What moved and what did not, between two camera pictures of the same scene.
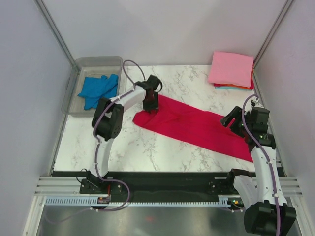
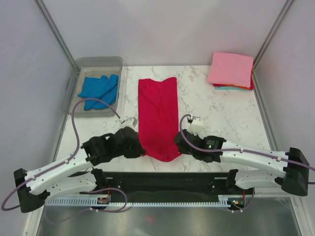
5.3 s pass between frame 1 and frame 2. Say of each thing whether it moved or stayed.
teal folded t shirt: stayed
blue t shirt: stayed
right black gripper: moved
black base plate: stayed
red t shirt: moved
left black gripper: moved
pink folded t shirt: stayed
